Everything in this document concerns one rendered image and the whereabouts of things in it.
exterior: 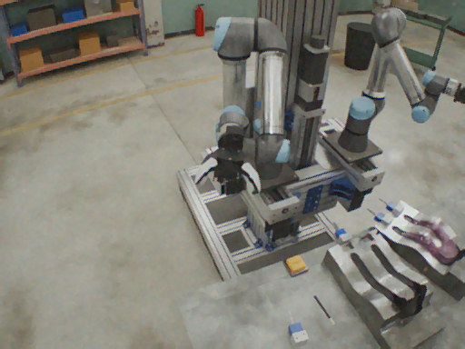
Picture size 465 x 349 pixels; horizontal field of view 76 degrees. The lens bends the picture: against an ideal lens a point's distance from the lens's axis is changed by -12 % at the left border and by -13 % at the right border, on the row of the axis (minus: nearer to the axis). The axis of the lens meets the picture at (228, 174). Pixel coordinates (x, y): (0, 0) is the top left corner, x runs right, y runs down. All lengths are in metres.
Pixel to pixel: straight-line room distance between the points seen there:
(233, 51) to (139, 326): 1.70
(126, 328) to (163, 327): 0.23
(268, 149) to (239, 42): 0.36
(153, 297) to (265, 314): 1.13
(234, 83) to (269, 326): 0.89
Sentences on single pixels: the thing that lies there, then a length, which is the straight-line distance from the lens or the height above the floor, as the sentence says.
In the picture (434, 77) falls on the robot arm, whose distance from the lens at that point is 1.61.
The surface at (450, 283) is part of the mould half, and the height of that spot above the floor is 0.86.
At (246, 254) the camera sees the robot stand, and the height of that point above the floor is 0.23.
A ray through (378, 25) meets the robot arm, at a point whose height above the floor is 1.63.
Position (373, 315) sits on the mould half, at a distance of 1.33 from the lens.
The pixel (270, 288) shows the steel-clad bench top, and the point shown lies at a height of 0.80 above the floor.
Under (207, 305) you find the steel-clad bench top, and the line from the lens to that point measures 1.35.
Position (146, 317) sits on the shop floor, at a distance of 2.26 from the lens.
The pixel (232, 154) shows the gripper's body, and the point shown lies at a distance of 0.87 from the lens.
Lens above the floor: 2.00
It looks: 41 degrees down
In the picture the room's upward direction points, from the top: straight up
